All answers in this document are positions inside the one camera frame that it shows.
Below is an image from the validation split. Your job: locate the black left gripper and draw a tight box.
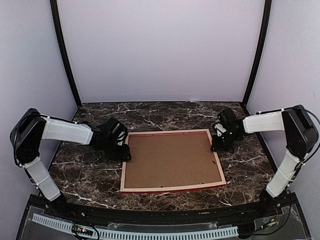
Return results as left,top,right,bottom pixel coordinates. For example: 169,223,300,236
99,137,132,162

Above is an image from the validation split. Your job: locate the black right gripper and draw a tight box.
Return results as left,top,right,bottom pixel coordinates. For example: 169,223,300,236
211,129,241,151

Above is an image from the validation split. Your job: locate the brown cardboard backing board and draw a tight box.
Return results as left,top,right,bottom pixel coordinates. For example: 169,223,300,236
124,131,222,188

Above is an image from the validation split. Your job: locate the red wooden picture frame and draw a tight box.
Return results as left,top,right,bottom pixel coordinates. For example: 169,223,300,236
119,128,226,193

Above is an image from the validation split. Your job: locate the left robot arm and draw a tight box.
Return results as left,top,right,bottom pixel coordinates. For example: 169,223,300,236
9,108,132,218

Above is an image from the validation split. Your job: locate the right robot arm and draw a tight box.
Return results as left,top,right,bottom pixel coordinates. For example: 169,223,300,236
210,104,320,199

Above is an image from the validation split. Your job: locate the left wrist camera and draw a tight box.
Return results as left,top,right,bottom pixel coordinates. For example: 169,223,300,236
102,117,128,146

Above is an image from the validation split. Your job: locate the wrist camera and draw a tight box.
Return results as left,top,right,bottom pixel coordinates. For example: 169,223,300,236
212,108,237,137
102,117,128,146

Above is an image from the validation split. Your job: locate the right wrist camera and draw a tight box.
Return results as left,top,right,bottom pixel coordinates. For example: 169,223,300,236
212,108,237,137

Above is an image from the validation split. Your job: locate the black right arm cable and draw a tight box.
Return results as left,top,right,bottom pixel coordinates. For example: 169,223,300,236
289,106,320,166

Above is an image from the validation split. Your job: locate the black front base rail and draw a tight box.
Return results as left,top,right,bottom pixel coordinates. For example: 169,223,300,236
23,193,299,226

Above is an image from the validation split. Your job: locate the white slotted cable duct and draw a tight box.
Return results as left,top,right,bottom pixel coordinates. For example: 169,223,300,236
31,213,239,240

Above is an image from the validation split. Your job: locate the black right enclosure post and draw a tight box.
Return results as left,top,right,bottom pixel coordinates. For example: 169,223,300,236
242,0,272,106

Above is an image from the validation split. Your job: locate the black enclosure post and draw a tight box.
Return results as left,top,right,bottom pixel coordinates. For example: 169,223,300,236
242,0,272,106
49,0,82,108

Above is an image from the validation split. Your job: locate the black left enclosure post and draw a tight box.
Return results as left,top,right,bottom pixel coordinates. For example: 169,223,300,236
49,0,82,108

